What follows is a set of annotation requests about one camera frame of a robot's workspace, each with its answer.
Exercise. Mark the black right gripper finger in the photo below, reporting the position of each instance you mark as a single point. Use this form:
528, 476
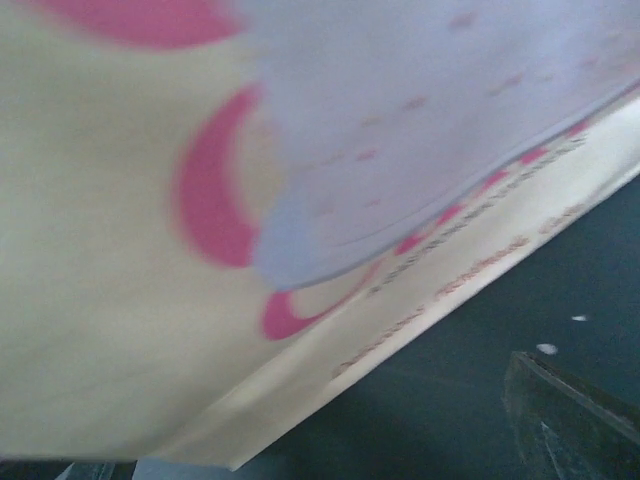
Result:
566, 427

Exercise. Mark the cream pink Cakes paper bag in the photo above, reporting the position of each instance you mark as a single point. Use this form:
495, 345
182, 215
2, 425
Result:
216, 216

